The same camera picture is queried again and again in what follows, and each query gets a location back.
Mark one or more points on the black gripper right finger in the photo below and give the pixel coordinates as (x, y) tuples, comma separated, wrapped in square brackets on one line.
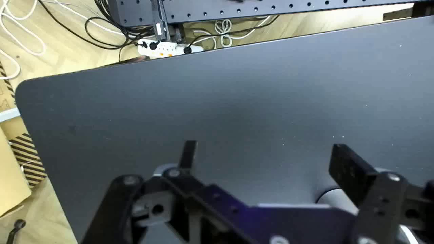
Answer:
[(353, 170)]

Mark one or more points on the black perforated metal frame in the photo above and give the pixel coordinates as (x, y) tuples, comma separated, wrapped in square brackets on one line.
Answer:
[(272, 9)]

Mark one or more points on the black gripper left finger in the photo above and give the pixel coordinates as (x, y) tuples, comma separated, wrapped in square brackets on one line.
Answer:
[(181, 194)]

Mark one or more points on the white power strip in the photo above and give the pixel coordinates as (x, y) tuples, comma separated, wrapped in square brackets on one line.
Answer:
[(161, 46)]

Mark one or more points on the brown cardboard box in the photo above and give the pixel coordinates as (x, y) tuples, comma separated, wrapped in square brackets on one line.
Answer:
[(11, 181)]

